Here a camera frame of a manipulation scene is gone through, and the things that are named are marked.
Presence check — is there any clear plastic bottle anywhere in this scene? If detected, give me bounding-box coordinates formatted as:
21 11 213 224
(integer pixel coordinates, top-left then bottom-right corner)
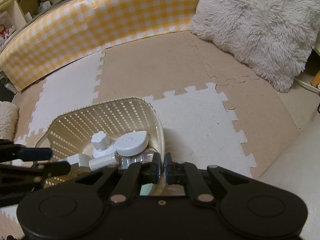
118 148 157 170

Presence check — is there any mint green round object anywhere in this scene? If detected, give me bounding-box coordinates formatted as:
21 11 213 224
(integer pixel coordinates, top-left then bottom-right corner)
140 184 158 196

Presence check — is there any white teardrop tape measure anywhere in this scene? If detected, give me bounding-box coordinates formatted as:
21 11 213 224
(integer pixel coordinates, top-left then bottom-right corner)
114 131 149 157

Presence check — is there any cream plastic lattice basket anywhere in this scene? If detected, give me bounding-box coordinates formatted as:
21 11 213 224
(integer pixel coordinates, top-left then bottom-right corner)
36 97 165 192

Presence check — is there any white tube bottle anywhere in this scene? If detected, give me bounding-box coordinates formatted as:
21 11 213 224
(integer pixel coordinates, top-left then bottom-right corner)
89 153 119 171

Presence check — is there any white knob cap container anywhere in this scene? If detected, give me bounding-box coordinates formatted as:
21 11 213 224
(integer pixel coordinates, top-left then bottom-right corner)
91 131 117 159

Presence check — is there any cream fluffy blanket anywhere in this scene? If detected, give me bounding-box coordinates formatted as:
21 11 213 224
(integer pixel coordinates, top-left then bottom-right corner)
0 101 19 141

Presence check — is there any framed baby photo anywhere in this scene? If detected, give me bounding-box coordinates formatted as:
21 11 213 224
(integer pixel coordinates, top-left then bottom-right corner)
0 11 16 46

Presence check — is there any wooden shelf unit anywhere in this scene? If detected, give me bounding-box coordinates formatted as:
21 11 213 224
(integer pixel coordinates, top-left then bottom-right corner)
1 0 62 50

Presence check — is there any yellow white checkered bumper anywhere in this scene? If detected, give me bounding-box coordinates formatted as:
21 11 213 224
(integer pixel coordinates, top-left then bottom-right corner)
1 0 199 90

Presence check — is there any wooden furniture leg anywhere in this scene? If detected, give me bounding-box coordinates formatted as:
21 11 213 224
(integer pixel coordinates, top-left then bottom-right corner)
311 70 320 87

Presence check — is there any white fluffy cushion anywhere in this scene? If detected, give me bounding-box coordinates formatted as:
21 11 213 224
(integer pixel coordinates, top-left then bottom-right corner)
189 0 319 93

